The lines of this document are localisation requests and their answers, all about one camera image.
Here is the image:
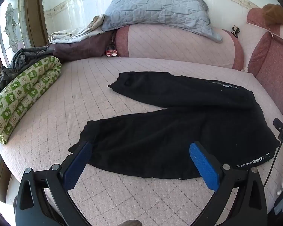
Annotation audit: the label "brown cloth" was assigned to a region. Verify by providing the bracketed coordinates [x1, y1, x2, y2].
[262, 3, 283, 26]

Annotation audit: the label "green patterned folded quilt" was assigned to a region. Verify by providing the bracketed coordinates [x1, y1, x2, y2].
[0, 56, 62, 144]

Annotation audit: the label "black hair clip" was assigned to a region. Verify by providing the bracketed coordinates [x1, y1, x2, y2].
[231, 25, 241, 39]

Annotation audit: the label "large pink cushion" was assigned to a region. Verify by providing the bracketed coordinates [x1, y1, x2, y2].
[248, 32, 283, 128]

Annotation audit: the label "small pink cushion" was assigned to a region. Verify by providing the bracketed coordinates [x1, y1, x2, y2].
[246, 8, 283, 43]

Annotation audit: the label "black pants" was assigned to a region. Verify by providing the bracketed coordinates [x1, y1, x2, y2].
[68, 71, 281, 179]

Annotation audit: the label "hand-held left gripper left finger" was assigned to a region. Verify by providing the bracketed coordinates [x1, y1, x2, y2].
[15, 141, 102, 226]

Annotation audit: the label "stained glass window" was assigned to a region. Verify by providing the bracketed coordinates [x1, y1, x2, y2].
[0, 0, 32, 69]

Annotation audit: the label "pink quilted bolster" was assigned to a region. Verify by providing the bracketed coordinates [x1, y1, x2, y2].
[114, 25, 244, 70]

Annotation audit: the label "dark grey garment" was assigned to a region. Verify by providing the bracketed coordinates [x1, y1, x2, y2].
[0, 66, 15, 104]

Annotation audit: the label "grey folded garment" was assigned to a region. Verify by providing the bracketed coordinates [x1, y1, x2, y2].
[11, 47, 55, 73]

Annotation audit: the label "black cable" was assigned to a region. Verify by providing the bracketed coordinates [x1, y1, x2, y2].
[263, 144, 282, 189]

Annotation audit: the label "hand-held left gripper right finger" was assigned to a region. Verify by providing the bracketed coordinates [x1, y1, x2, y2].
[189, 141, 268, 226]

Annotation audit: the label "grey quilted pillow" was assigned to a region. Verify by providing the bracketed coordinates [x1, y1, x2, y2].
[101, 0, 223, 43]

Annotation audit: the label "red packet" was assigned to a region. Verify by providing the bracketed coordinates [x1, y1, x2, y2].
[105, 44, 118, 57]

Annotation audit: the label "maroon blanket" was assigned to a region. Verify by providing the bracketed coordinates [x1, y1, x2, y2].
[47, 31, 118, 63]

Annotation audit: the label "cream folded blanket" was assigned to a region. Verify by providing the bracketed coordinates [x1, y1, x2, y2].
[48, 14, 106, 44]

